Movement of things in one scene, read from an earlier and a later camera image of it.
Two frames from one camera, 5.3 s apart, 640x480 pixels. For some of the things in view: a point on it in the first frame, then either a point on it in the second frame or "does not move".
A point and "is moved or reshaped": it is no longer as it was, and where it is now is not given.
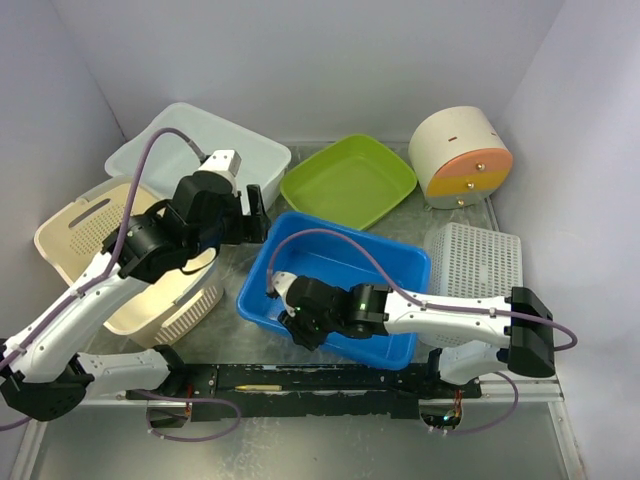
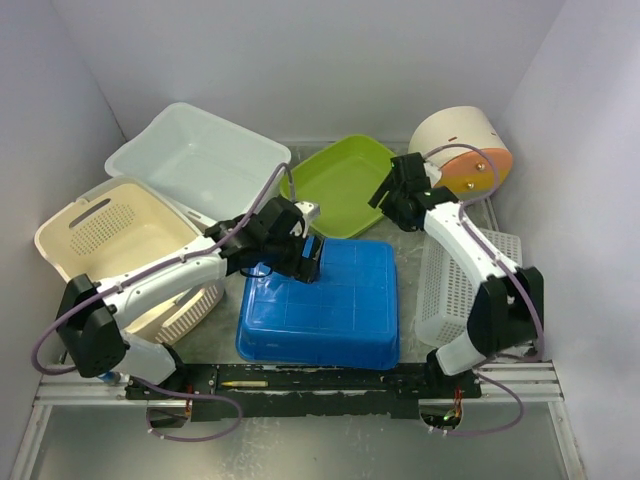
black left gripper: x=252 y=227 -> x=302 y=268
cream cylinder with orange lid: x=458 y=157 does not move
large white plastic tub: x=167 y=156 does not move
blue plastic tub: x=298 y=244 is moved or reshaped
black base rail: x=336 y=391 does not move
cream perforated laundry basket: x=72 y=238 does not move
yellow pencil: x=260 y=387 -> x=246 y=383
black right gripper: x=299 y=334 -> x=388 y=188
